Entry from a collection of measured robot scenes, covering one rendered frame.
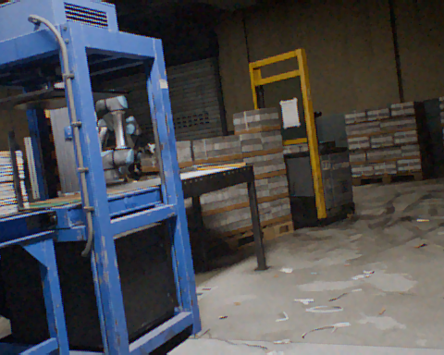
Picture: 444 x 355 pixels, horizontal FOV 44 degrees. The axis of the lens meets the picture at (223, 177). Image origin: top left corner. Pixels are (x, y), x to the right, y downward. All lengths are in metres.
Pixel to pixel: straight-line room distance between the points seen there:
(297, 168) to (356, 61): 5.56
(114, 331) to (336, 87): 9.47
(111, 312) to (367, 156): 7.62
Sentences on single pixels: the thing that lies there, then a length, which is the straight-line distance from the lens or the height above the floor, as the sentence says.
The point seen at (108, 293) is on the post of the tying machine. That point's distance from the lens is 2.41.
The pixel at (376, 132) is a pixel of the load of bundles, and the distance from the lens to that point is 9.56.
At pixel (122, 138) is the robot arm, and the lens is 4.23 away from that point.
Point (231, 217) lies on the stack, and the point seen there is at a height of 0.31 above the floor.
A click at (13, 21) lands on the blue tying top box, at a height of 1.66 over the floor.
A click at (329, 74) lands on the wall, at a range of 11.48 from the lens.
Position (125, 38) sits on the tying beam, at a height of 1.52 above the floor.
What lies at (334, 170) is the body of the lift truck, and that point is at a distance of 6.05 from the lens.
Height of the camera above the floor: 0.95
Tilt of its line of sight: 3 degrees down
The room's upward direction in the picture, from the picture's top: 8 degrees counter-clockwise
